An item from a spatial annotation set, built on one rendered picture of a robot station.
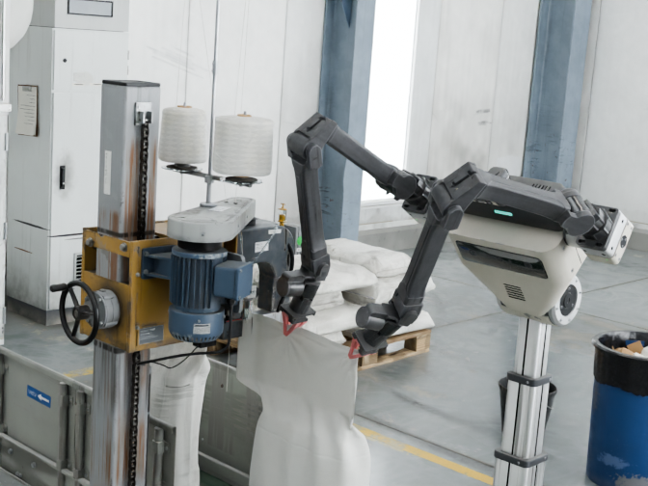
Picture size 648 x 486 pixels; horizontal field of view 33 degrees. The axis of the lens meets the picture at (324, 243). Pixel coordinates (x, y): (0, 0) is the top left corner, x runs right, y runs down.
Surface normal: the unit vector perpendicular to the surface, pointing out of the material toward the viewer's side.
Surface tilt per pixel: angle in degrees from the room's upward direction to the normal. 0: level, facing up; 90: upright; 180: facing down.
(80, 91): 90
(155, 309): 90
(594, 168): 90
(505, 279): 130
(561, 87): 90
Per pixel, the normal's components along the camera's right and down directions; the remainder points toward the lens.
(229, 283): -0.33, 0.15
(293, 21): 0.72, 0.18
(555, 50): -0.69, 0.09
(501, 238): -0.39, -0.69
